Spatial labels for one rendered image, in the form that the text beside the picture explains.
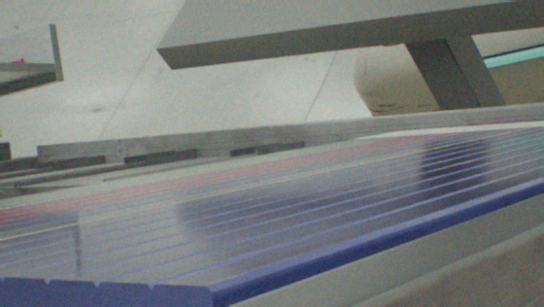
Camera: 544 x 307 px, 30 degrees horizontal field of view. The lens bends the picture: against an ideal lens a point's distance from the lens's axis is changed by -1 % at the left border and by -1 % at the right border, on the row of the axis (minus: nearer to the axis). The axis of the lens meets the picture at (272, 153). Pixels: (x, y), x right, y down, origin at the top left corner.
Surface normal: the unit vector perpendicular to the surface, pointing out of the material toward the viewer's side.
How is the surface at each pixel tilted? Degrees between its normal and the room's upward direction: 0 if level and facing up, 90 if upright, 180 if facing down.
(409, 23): 90
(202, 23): 0
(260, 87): 0
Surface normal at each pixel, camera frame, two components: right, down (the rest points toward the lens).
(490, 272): 0.80, -0.05
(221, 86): -0.48, -0.65
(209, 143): -0.59, 0.11
